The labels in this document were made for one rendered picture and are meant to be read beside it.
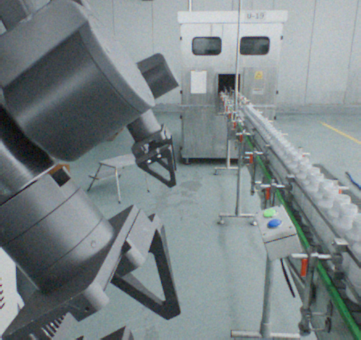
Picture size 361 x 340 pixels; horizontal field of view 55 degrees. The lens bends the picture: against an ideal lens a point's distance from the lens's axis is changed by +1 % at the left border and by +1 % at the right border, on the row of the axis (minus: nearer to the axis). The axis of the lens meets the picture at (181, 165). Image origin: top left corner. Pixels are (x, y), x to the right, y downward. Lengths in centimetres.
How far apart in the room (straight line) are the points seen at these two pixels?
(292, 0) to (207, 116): 639
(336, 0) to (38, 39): 1098
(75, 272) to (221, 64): 479
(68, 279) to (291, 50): 1060
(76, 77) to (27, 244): 10
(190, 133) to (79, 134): 487
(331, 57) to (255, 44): 622
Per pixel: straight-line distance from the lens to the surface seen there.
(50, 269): 22
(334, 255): 86
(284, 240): 87
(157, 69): 63
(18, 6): 69
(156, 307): 31
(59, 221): 21
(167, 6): 1060
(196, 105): 500
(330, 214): 97
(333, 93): 1113
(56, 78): 18
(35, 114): 19
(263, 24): 502
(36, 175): 21
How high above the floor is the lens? 150
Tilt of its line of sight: 17 degrees down
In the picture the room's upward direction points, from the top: straight up
